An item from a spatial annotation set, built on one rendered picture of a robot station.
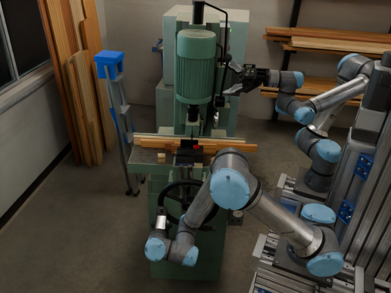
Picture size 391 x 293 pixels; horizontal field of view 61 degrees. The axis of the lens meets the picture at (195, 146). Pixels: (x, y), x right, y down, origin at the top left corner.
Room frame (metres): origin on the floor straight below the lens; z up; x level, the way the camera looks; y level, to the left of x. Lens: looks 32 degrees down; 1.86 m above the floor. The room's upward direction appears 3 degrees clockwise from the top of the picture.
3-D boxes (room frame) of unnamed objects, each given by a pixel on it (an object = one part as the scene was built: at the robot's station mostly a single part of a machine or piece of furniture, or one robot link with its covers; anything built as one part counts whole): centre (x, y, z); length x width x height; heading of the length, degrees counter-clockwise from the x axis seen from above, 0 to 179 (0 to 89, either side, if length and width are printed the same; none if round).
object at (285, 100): (1.40, -0.41, 1.25); 0.11 x 0.08 x 0.11; 21
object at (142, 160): (1.39, 0.03, 0.87); 0.61 x 0.30 x 0.06; 91
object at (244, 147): (1.50, -0.02, 0.92); 0.62 x 0.02 x 0.04; 91
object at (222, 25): (1.82, -0.12, 1.40); 0.10 x 0.06 x 0.16; 1
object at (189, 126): (1.52, 0.02, 1.03); 0.14 x 0.07 x 0.09; 1
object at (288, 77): (1.41, -0.40, 1.34); 0.11 x 0.08 x 0.09; 91
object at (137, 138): (1.52, 0.03, 0.93); 0.60 x 0.02 x 0.05; 91
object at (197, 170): (1.31, 0.03, 0.92); 0.15 x 0.13 x 0.09; 91
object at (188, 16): (1.79, 0.03, 1.16); 0.22 x 0.22 x 0.72; 1
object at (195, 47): (1.50, 0.02, 1.35); 0.18 x 0.18 x 0.31
